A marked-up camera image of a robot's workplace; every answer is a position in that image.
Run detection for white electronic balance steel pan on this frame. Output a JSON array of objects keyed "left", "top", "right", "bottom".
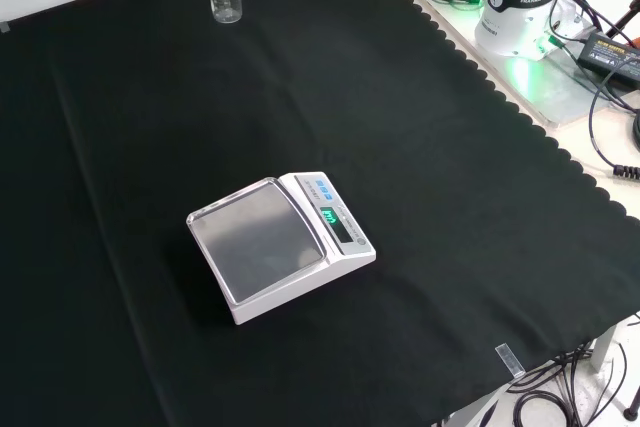
[{"left": 185, "top": 170, "right": 378, "bottom": 327}]

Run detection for black bench cloth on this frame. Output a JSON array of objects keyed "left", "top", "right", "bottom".
[{"left": 0, "top": 0, "right": 640, "bottom": 427}]

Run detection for black power adapter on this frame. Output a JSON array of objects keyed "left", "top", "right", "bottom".
[{"left": 576, "top": 31, "right": 640, "bottom": 89}]

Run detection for black tripod leg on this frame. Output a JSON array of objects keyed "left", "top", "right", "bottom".
[{"left": 606, "top": 0, "right": 640, "bottom": 39}]

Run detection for clear tape strip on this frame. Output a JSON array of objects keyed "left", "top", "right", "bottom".
[{"left": 494, "top": 343, "right": 527, "bottom": 380}]

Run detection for grey table leg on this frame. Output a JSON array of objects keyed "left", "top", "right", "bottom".
[{"left": 591, "top": 318, "right": 629, "bottom": 375}]

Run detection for black cable with ribbed plug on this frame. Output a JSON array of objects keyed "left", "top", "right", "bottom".
[{"left": 588, "top": 69, "right": 640, "bottom": 179}]

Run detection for black floor cables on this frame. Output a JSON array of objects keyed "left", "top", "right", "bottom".
[{"left": 507, "top": 339, "right": 640, "bottom": 427}]

